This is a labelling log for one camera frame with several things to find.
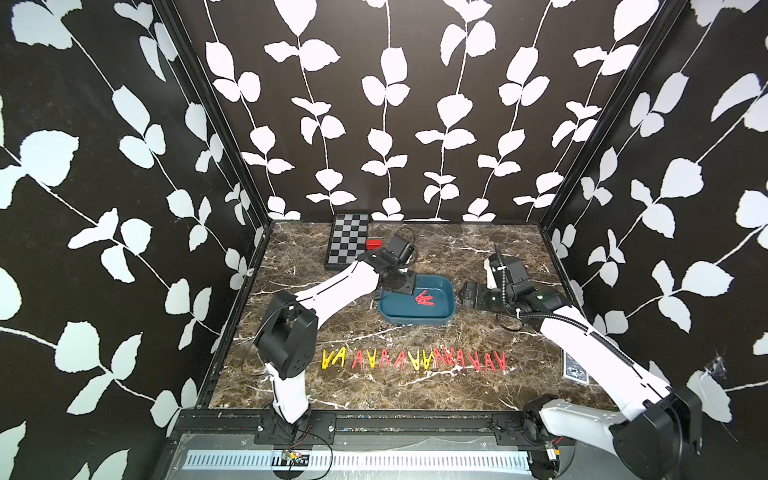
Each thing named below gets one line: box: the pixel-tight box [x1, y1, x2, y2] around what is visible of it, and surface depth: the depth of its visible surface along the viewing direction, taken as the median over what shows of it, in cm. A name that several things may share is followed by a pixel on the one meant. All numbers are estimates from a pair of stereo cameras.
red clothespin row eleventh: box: [493, 350, 507, 371], surface depth 87 cm
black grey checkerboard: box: [324, 213, 370, 271], surface depth 117 cm
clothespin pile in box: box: [414, 289, 436, 306], surface depth 100 cm
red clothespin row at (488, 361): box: [484, 352, 497, 373], surface depth 87 cm
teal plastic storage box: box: [378, 274, 457, 327], surface depth 97 cm
